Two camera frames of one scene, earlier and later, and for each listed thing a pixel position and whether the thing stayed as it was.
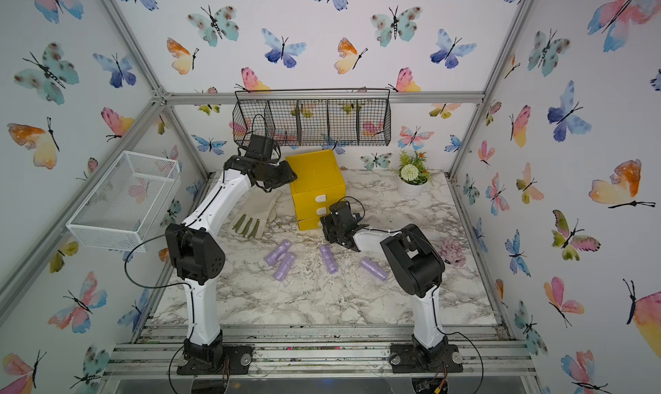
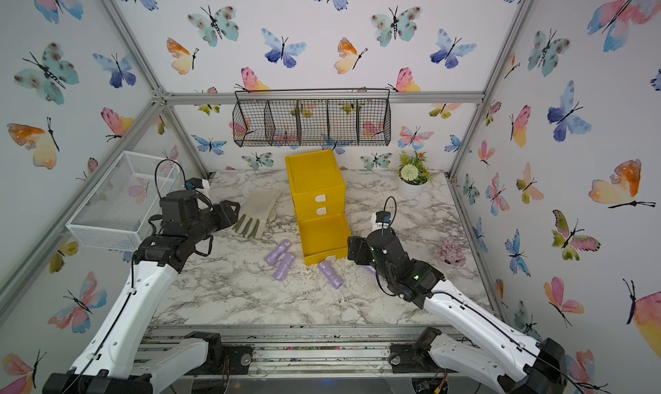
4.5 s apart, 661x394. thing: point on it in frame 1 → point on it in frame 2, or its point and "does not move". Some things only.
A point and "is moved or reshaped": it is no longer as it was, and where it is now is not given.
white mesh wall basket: (126, 202) does not move
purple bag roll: (274, 256) does not move
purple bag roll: (328, 258) → (327, 272)
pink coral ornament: (454, 253) does not move
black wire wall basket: (317, 117) does not move
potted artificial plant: (413, 175) does not move
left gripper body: (277, 176) → (208, 224)
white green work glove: (256, 212) does not move
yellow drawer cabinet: (317, 184) is moved or reshaped
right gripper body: (329, 228) → (384, 274)
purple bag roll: (284, 267) does not move
